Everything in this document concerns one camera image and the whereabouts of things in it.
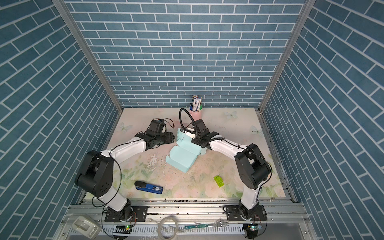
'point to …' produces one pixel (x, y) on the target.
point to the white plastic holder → (86, 227)
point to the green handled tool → (196, 226)
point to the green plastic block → (219, 181)
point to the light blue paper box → (182, 155)
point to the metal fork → (218, 223)
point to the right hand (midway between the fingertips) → (195, 130)
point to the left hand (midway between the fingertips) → (171, 137)
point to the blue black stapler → (148, 187)
